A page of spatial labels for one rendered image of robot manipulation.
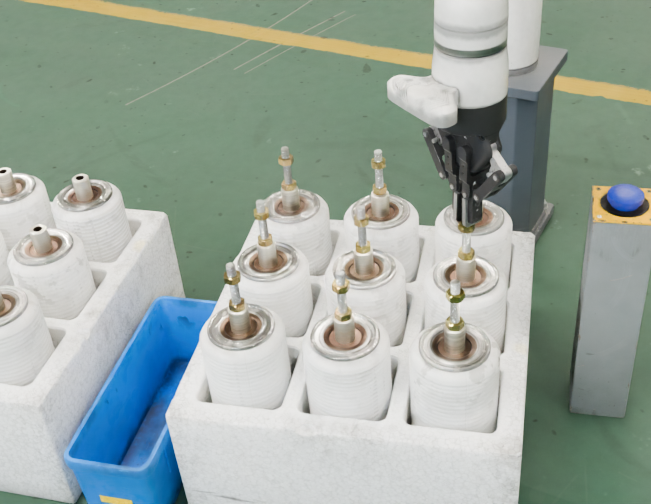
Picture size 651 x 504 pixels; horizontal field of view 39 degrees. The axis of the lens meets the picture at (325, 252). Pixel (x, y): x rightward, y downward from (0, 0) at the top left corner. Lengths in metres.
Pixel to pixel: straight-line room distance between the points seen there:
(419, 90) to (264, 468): 0.46
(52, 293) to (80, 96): 1.00
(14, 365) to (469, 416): 0.53
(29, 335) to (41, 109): 1.07
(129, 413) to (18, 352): 0.20
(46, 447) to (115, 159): 0.85
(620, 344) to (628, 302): 0.07
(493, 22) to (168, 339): 0.69
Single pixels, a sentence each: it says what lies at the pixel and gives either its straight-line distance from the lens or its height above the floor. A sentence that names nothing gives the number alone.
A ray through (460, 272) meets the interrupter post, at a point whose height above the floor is 0.26.
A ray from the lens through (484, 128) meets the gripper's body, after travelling 0.93.
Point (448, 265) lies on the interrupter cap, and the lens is 1.09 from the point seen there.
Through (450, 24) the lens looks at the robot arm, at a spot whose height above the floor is 0.57.
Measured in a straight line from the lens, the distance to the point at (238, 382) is 1.03.
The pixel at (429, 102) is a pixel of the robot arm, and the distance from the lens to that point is 0.89.
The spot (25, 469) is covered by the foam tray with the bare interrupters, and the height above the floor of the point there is 0.06.
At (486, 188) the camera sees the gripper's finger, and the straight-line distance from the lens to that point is 0.96.
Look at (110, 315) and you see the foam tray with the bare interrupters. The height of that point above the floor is 0.16.
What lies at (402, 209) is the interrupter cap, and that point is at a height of 0.25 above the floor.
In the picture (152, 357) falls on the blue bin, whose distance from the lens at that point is 1.31.
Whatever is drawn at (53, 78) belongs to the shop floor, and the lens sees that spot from 2.27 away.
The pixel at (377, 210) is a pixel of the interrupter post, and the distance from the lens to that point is 1.17.
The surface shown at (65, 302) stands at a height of 0.19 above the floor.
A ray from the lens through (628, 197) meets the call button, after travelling 1.09.
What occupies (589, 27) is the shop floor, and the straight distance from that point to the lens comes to 2.29.
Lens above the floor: 0.93
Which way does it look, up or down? 37 degrees down
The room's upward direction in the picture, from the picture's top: 5 degrees counter-clockwise
